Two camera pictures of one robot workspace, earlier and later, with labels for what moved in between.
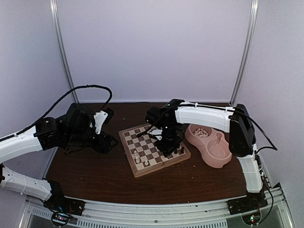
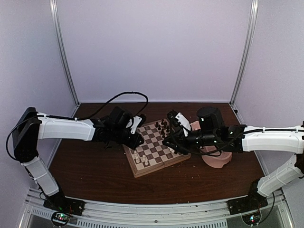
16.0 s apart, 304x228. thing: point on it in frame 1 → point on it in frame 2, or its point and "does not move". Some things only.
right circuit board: (251, 219) does not move
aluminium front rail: (37, 214) does not move
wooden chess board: (145, 157) does not move
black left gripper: (102, 145) → (136, 142)
